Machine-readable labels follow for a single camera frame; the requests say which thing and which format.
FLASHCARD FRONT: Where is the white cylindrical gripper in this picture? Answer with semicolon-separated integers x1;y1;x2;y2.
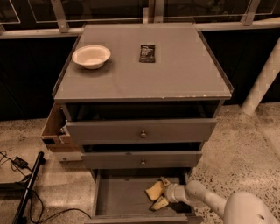
150;177;187;211

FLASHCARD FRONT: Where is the yellow sponge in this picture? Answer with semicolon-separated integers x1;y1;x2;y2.
145;181;165;201

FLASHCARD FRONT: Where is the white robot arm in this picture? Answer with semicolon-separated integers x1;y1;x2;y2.
145;177;280;224

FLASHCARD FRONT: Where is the grey middle drawer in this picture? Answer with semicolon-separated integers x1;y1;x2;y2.
81;150;202;169

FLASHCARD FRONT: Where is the grey drawer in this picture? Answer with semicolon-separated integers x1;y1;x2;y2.
85;168;203;224
81;150;202;169
66;118;217;145

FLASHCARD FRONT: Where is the grey bottom drawer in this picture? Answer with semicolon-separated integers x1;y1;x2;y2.
85;168;203;224

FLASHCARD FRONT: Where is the grey top drawer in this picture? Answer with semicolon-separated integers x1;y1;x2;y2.
66;118;217;145

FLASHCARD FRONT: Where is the grey drawer cabinet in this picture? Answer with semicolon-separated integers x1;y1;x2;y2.
52;22;235;179

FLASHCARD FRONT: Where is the wooden box on cabinet side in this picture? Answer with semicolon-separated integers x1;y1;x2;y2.
41;103;81;162

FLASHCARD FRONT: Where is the black snack packet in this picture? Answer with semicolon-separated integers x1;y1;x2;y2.
139;45;156;63

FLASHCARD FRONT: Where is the black pole on floor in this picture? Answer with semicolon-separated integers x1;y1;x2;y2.
12;151;45;224

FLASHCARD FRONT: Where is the black power adapter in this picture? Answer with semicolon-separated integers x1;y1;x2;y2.
13;157;28;169

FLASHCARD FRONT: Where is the white paper bowl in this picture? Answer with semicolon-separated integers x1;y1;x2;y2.
72;45;111;69

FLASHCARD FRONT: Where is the metal window railing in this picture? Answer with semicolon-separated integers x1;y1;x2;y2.
0;0;280;39

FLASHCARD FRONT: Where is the black floor cable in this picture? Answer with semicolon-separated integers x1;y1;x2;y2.
0;150;92;224

